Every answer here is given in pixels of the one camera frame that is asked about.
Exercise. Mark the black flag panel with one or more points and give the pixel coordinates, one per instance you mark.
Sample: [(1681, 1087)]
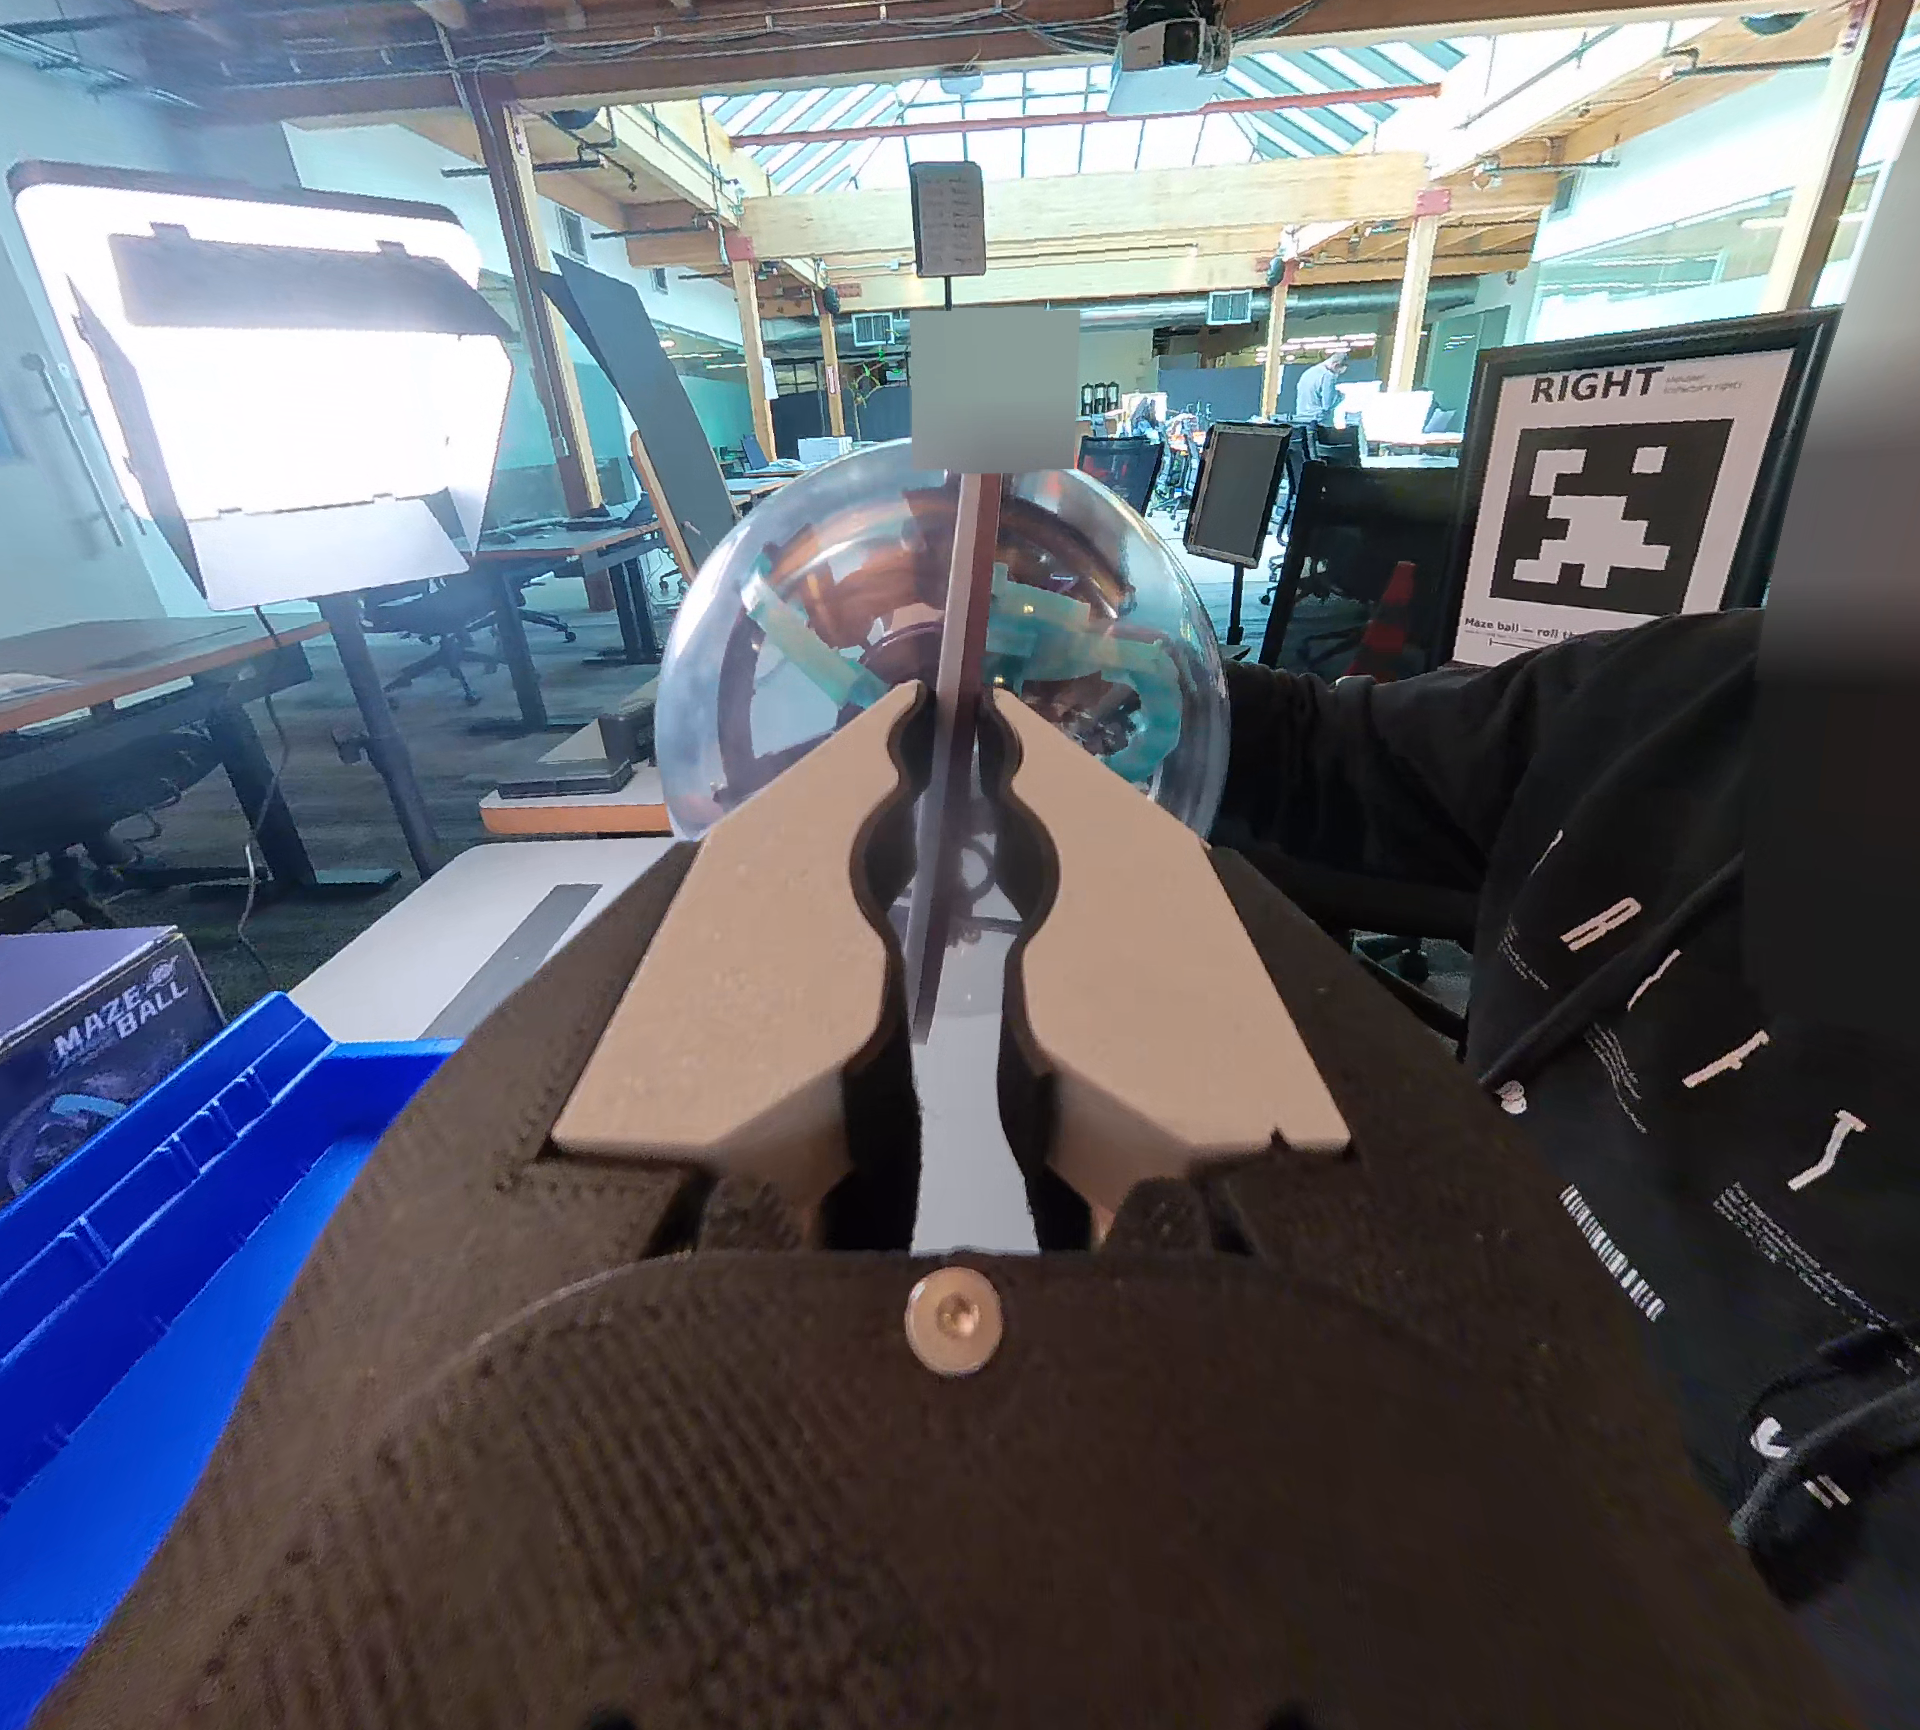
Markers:
[(646, 397)]

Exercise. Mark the dark blue box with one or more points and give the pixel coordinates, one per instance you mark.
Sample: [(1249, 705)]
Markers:
[(90, 1040)]

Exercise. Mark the black printed hoodie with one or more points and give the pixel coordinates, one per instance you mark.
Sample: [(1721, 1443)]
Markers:
[(1709, 1130)]

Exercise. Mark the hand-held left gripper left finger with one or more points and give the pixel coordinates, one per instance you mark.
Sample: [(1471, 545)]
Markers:
[(737, 1012)]

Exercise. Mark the brown desk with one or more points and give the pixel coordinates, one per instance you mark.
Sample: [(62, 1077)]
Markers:
[(122, 679)]

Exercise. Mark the black white marker sign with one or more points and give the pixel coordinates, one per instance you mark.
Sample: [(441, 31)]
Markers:
[(1620, 500)]

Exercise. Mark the dark tape strip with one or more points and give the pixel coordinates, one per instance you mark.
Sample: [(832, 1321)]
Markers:
[(516, 955)]

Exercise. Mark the studio light panel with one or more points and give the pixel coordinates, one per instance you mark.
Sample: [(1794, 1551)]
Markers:
[(269, 379)]

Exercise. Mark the computer monitor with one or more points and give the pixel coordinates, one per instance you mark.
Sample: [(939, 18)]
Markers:
[(1236, 496)]

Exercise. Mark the clear plastic maze ball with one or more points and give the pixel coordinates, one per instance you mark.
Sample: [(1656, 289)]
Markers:
[(811, 620)]

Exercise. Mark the person's right forearm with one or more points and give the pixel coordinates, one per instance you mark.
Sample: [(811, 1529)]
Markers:
[(1441, 743)]

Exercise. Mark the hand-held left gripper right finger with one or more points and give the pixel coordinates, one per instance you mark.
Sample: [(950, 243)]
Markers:
[(1186, 1012)]

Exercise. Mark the blue plastic bin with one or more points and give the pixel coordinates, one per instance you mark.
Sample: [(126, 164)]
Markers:
[(150, 1309)]

